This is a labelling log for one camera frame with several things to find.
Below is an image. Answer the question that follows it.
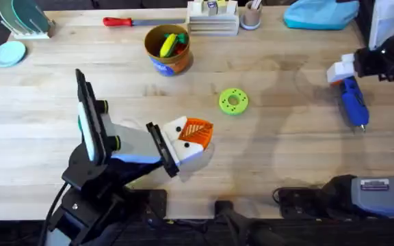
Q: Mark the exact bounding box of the white peg rack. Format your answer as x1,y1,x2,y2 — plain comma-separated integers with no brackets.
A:
0,19,56,40

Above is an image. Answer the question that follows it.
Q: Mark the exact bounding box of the black clamp bracket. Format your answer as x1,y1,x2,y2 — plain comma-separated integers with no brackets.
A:
213,200,236,221

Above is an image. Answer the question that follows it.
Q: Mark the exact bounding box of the orange tub with toys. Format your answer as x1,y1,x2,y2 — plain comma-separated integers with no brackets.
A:
144,23,193,77

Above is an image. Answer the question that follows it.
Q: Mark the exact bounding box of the light blue small plate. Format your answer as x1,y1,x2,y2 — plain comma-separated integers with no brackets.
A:
0,40,27,68

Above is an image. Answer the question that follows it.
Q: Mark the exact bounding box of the left wrist upright black plate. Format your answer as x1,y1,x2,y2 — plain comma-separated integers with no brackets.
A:
75,68,107,165

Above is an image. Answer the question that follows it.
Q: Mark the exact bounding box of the right wrist upright plate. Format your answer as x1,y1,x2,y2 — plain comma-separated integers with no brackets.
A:
368,0,394,49

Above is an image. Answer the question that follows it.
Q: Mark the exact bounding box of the green disc with holes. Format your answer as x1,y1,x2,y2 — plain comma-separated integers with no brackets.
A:
218,87,250,116

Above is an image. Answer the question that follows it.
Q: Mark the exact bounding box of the light blue soft bag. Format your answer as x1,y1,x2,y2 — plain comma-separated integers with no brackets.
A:
283,0,360,31

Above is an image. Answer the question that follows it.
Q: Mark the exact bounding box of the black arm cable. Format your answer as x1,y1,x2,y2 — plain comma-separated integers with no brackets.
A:
37,182,70,246

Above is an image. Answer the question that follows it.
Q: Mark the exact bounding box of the black rail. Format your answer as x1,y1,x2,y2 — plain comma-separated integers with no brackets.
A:
0,217,394,246

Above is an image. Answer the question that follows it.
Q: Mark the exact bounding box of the beige cup with sticks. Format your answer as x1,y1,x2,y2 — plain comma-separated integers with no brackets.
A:
239,0,264,31

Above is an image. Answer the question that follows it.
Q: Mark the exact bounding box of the green plate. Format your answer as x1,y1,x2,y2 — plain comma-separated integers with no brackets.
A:
10,0,51,34

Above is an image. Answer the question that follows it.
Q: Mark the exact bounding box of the pale plate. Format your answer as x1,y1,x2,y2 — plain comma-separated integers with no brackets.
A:
0,0,17,32

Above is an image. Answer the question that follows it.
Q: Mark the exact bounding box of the red-handled hand tool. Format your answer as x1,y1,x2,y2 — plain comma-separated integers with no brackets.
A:
102,16,187,28

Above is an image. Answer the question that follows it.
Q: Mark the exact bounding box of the white box with blocks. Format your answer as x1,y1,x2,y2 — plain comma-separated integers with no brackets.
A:
186,0,241,37

